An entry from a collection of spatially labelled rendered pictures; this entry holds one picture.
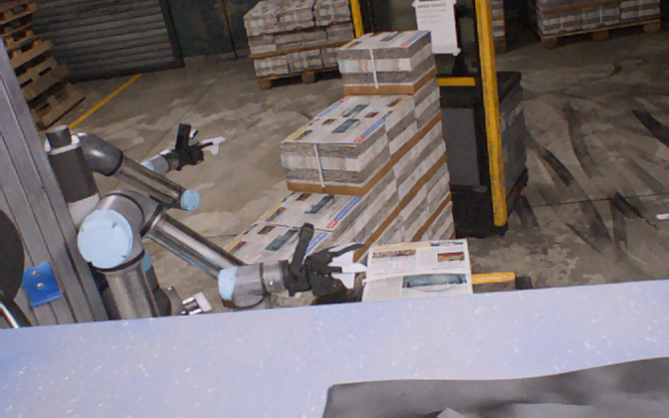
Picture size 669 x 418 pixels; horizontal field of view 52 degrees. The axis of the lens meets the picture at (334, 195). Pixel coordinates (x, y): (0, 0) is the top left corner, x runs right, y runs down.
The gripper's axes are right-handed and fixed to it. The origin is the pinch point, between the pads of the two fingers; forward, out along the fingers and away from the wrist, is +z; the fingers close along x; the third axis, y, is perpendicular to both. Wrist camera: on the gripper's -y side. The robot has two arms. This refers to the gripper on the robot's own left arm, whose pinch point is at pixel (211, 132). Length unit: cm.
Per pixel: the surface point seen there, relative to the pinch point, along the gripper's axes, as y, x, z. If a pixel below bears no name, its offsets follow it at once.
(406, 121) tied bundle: 22, 34, 86
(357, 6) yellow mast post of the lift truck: -10, -31, 143
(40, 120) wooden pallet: 184, -523, 205
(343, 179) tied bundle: 29, 34, 37
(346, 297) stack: 65, 51, 11
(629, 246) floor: 108, 120, 169
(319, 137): 14.3, 19.6, 40.4
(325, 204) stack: 37, 30, 28
